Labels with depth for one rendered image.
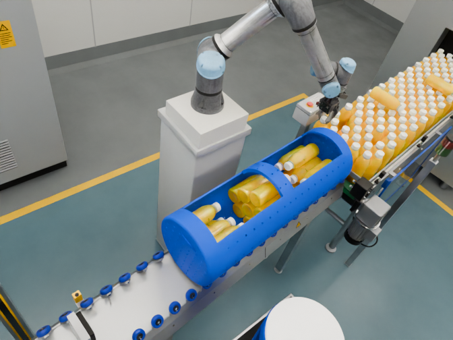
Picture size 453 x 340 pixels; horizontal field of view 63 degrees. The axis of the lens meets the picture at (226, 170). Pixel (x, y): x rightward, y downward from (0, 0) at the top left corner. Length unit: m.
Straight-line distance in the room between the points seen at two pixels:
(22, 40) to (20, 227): 1.21
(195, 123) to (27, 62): 1.20
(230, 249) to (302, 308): 0.34
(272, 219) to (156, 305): 0.53
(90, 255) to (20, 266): 0.41
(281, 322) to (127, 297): 0.56
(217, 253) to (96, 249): 1.49
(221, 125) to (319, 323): 0.85
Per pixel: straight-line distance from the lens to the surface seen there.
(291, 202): 1.48
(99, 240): 2.68
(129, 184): 2.95
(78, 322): 1.30
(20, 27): 2.36
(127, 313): 1.45
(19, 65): 2.46
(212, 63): 1.56
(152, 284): 1.49
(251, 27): 1.63
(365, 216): 2.12
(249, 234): 1.35
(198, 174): 1.75
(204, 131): 1.56
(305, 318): 1.42
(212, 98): 1.62
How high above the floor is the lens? 2.29
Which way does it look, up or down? 47 degrees down
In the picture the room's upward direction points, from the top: 14 degrees clockwise
